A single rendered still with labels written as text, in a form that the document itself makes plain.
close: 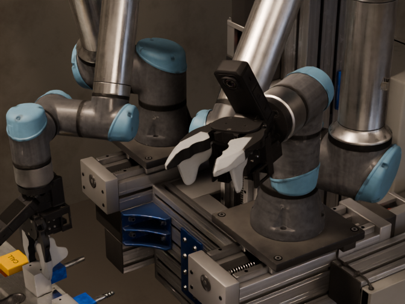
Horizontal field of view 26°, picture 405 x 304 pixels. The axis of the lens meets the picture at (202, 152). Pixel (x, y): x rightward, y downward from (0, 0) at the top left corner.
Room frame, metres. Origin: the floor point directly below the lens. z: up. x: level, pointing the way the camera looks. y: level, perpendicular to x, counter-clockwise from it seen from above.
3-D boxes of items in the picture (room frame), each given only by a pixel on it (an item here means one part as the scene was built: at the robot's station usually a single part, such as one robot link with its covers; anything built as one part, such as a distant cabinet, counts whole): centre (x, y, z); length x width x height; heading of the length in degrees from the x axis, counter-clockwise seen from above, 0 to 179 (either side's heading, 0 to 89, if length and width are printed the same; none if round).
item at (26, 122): (1.53, 0.33, 1.23); 0.09 x 0.08 x 0.11; 166
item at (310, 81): (1.23, -0.15, 1.43); 0.11 x 0.08 x 0.09; 148
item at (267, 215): (1.53, -0.17, 1.09); 0.15 x 0.15 x 0.10
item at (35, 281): (1.53, 0.30, 0.92); 0.13 x 0.05 x 0.05; 130
